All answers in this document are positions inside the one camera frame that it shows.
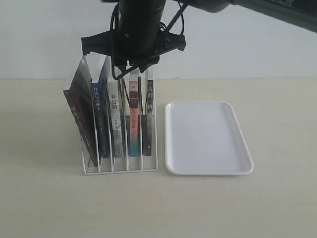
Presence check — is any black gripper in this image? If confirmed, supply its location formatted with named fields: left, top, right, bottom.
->
left=81, top=29, right=186, bottom=72

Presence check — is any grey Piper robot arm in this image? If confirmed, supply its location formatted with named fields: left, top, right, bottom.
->
left=81, top=0, right=317, bottom=75

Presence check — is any white plastic tray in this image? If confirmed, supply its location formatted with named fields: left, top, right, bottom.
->
left=164, top=101, right=254, bottom=176

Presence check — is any red and teal spine book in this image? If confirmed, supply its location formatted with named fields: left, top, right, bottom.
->
left=129, top=69, right=139, bottom=157

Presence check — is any blue book with orange moon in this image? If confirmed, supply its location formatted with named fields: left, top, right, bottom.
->
left=91, top=57, right=109, bottom=158

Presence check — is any grey spine book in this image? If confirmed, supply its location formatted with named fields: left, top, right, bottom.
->
left=107, top=79, right=123, bottom=158

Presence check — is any black spine book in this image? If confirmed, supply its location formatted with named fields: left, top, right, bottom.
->
left=146, top=68, right=154, bottom=156

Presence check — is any white wire book rack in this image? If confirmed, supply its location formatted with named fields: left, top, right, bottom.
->
left=81, top=56, right=159, bottom=175

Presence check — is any dark brown leaning book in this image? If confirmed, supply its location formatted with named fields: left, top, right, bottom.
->
left=63, top=56, right=98, bottom=167

